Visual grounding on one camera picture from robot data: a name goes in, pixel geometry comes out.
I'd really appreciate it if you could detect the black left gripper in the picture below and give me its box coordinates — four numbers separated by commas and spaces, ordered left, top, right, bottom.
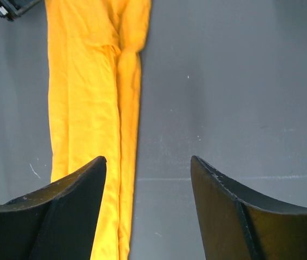
0, 0, 41, 21

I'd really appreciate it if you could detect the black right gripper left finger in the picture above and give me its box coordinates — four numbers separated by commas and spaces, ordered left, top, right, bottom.
0, 156, 107, 259

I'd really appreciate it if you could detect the orange t shirt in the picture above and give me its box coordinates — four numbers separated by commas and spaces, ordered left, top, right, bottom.
45, 1, 152, 259

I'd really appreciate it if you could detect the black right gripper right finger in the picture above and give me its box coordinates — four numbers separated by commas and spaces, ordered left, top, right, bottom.
191, 156, 307, 259

